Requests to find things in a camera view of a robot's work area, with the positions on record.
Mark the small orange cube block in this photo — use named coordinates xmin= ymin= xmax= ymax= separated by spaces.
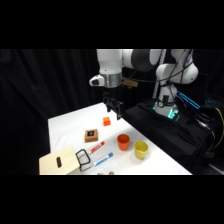
xmin=102 ymin=116 xmax=112 ymax=127

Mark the yellow cable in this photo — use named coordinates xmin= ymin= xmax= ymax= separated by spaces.
xmin=213 ymin=107 xmax=224 ymax=151

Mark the blue marker pen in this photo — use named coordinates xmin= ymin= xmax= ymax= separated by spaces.
xmin=93 ymin=152 xmax=114 ymax=167

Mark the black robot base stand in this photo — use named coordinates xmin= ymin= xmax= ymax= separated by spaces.
xmin=122 ymin=99 xmax=223 ymax=176

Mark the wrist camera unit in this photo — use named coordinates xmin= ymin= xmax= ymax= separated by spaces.
xmin=121 ymin=77 xmax=138 ymax=89

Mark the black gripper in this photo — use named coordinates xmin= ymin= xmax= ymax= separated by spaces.
xmin=102 ymin=87 xmax=123 ymax=121

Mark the red marker pen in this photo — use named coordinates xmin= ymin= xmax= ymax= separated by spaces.
xmin=88 ymin=141 xmax=106 ymax=155

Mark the light wooden box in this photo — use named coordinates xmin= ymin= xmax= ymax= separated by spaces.
xmin=38 ymin=144 xmax=83 ymax=176

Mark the yellow plastic cup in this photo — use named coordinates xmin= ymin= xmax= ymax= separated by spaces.
xmin=133 ymin=140 xmax=150 ymax=160

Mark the black curtain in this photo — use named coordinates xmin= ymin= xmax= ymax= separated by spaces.
xmin=0 ymin=49 xmax=224 ymax=176

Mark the orange plastic cup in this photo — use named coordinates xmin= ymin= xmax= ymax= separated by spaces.
xmin=116 ymin=133 xmax=131 ymax=152

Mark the brown wooden square block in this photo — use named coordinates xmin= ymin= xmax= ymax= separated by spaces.
xmin=84 ymin=128 xmax=99 ymax=144

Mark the black wire frame clip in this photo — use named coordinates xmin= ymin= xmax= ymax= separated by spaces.
xmin=75 ymin=148 xmax=92 ymax=169

